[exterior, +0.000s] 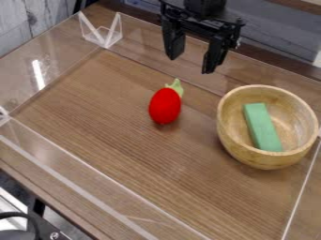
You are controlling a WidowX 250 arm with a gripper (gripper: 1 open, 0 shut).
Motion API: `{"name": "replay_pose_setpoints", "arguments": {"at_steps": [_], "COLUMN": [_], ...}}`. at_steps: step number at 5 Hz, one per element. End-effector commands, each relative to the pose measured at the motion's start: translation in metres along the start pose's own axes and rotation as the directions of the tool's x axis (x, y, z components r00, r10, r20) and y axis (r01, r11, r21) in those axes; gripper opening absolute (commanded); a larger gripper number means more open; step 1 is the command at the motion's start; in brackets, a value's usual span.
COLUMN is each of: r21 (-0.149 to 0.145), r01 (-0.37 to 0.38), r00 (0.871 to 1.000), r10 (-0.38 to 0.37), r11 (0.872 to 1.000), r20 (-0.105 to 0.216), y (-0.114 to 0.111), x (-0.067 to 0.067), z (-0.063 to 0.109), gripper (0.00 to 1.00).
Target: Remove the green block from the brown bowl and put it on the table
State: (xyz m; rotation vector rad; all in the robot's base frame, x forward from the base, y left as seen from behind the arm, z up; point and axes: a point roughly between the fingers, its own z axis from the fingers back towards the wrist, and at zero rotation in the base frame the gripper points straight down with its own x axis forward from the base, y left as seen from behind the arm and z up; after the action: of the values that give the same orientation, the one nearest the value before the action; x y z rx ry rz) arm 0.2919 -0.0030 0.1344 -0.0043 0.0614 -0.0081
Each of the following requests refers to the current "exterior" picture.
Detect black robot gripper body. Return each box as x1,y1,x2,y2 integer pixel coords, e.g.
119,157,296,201
158,0,248,50

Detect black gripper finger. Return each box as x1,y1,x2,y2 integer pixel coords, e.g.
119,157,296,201
162,17,186,60
202,37,229,74

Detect green rectangular block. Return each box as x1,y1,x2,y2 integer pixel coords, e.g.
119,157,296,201
244,103,284,152

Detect brown wooden bowl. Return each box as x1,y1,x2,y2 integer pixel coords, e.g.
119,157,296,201
217,84,320,170

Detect red plush radish toy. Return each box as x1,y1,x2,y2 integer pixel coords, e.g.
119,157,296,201
149,78,185,125

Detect clear acrylic corner bracket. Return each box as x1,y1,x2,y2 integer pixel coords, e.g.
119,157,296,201
78,12,124,49

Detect black table leg mount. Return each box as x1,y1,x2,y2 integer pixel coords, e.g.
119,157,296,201
29,198,71,240

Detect black cable under table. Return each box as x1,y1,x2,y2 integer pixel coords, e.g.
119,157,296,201
0,211,43,240

